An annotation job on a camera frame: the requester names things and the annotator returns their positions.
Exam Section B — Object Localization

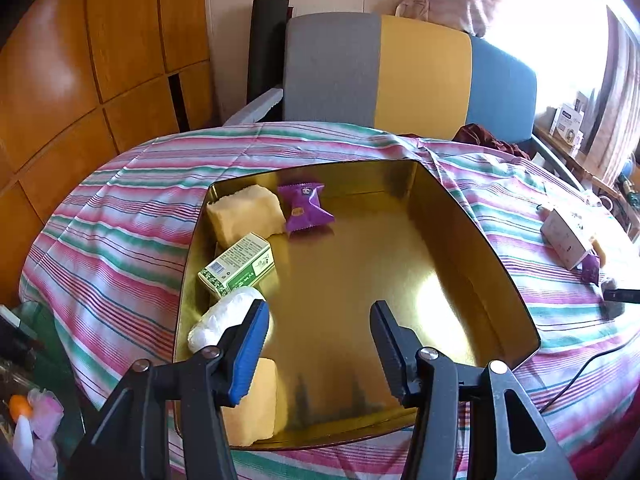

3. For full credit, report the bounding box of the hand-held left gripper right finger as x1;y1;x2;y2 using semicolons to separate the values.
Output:
369;301;576;480

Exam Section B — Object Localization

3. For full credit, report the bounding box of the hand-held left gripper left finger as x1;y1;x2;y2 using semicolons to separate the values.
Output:
65;299;271;480

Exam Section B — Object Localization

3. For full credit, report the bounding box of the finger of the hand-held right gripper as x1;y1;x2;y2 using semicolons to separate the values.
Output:
602;285;640;306

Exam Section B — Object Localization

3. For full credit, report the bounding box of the white plastic bag ball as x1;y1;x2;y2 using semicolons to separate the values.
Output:
188;286;271;354

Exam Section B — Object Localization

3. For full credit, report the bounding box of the gold metal tin box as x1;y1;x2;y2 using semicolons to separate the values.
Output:
172;159;542;453

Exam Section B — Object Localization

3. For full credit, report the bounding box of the white socket box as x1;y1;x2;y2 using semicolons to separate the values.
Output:
540;207;599;270

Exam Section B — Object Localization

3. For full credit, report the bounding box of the green soap box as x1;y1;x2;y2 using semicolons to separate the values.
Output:
198;232;277;302

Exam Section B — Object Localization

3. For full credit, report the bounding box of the wooden side table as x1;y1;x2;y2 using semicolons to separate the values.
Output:
531;125;632;213

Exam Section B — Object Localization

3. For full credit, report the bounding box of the white printed carton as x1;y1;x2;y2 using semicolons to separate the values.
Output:
550;104;587;149

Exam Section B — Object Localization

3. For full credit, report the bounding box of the striped side curtain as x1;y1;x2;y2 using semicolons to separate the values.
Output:
582;10;640;187

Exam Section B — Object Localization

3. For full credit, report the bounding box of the striped tablecloth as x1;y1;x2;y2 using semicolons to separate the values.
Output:
20;121;640;480

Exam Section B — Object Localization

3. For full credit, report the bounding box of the green glass table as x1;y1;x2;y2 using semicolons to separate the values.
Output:
12;302;88;421

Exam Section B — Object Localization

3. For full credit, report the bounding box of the dark red cloth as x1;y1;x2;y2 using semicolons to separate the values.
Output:
452;122;532;159

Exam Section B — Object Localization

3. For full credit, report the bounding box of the pink plastic object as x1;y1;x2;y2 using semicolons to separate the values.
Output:
27;389;65;479

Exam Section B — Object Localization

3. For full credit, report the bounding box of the white orange-capped bottle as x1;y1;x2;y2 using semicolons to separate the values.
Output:
9;394;37;462

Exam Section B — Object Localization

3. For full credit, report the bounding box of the window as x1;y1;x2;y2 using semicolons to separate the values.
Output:
480;0;623;128

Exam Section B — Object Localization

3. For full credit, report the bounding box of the grey yellow blue sofa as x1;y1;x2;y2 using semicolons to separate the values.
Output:
222;11;583;191

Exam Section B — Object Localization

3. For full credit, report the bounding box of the black rolled mat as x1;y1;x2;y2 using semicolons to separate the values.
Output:
247;0;292;109

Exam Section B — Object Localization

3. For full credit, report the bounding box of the wooden wardrobe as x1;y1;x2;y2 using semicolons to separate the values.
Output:
0;0;222;306

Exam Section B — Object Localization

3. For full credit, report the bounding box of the black cable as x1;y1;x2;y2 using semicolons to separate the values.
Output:
542;335;640;412

